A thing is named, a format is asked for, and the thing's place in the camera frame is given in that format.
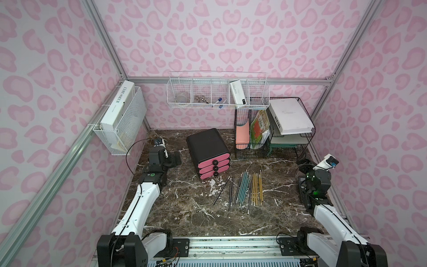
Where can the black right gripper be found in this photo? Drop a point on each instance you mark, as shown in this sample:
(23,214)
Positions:
(307,164)

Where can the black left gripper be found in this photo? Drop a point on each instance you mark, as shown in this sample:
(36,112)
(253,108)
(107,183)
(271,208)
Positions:
(172,158)

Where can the black pink drawer cabinet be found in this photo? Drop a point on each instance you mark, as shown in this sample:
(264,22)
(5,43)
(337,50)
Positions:
(209,153)

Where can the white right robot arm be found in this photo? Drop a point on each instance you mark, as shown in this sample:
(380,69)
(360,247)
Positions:
(346,248)

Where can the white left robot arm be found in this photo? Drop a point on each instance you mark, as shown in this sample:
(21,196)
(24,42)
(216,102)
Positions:
(127,245)

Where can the white book in side basket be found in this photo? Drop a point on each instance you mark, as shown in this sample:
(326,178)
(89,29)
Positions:
(118,106)

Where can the white paper stack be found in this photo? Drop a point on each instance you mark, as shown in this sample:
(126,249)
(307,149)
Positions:
(290,116)

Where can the green red booklet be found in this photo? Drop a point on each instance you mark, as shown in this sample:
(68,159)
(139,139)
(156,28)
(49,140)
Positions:
(259,130)

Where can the pink folder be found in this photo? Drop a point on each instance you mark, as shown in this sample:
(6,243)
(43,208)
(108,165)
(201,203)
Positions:
(242,139)

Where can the white box in basket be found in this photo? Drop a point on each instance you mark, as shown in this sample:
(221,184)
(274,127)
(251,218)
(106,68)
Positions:
(237,92)

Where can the white side wire basket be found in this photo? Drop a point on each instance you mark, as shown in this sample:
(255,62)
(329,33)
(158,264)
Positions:
(118,142)

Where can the black wire paper tray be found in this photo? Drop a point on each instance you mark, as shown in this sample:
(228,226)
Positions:
(297,143)

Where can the black wire file rack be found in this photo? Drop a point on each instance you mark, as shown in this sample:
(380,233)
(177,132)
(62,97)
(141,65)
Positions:
(242,115)

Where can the white wire wall basket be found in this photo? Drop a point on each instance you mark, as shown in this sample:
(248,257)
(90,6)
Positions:
(201,89)

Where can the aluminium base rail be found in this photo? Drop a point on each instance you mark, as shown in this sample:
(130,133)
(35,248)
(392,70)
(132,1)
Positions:
(237,251)

